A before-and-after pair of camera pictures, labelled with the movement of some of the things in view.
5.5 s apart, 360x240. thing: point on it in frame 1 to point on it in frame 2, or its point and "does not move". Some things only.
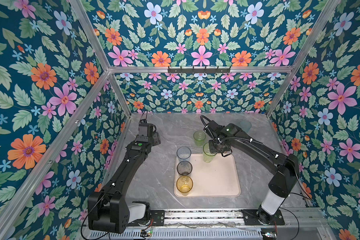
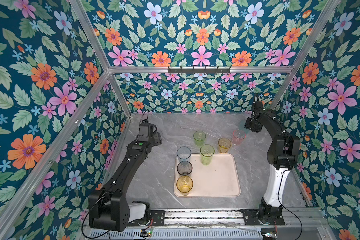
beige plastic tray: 220,177 does not move
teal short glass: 245,125 does not move
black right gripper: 212,150 to 247,125
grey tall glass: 184,168 does not move
